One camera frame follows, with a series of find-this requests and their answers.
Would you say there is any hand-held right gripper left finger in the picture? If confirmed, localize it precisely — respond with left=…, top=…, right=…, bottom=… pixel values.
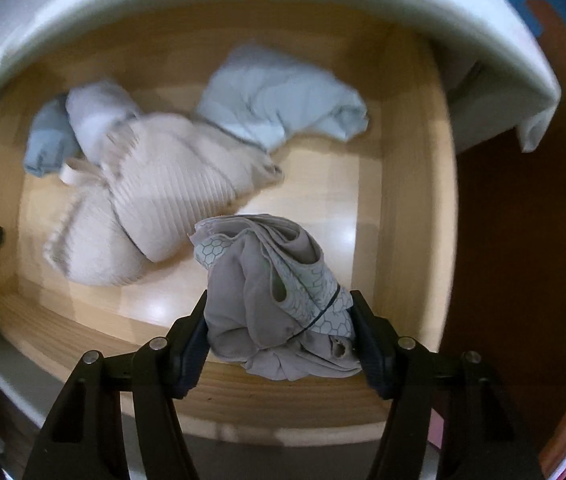
left=23, top=290, right=211, bottom=480

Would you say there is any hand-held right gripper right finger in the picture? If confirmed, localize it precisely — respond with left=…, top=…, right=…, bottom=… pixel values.
left=348, top=290, right=546, bottom=480

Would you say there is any grey hexagon print underwear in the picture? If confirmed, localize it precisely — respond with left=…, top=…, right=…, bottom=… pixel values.
left=189, top=214, right=364, bottom=382

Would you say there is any wooden drawer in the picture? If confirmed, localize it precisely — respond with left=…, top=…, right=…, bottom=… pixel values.
left=0, top=0, right=460, bottom=480

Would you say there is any white underwear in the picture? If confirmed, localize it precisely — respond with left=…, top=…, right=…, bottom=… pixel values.
left=65, top=80, right=144, bottom=161

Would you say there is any light blue underwear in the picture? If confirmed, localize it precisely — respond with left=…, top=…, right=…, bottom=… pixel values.
left=194, top=44, right=370, bottom=153

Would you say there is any blue-grey underwear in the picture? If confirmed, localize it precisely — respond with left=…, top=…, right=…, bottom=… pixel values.
left=24, top=99, right=81, bottom=177

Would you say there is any beige ribbed bra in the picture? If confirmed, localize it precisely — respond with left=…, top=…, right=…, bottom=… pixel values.
left=43, top=112, right=284, bottom=287

